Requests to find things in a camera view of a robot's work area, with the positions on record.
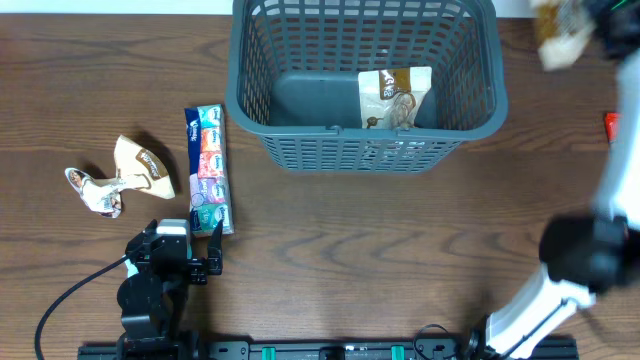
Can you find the beige snack bag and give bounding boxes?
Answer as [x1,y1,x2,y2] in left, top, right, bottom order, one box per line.
[529,0,595,72]
[65,135,175,218]

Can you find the San Remo pasta packet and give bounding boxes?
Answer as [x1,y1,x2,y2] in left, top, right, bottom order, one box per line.
[604,112,619,144]

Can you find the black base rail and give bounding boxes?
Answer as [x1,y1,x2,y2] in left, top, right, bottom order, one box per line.
[77,337,580,360]

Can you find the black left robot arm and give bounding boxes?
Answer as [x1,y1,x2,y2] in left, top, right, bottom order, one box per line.
[115,219,223,360]

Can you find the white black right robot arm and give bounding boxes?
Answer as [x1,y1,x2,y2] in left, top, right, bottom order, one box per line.
[461,1,639,359]

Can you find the grey plastic basket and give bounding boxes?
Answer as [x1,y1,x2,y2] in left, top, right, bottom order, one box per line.
[226,0,508,173]

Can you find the Kleenex tissue multipack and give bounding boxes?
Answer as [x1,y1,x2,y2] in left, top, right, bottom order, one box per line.
[184,104,234,235]

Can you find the beige brown snack pouch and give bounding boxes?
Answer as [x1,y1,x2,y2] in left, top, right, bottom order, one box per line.
[358,66,432,130]

